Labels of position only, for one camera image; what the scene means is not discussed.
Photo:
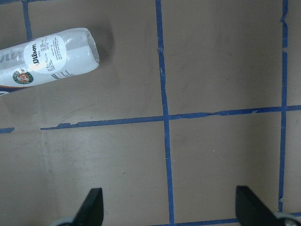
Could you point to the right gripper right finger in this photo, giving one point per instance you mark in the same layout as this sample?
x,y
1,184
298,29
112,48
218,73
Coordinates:
x,y
251,211

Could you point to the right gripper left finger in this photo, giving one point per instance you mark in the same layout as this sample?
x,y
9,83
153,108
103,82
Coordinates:
x,y
91,212

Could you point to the clear tennis ball can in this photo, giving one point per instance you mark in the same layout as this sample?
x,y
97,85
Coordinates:
x,y
46,59

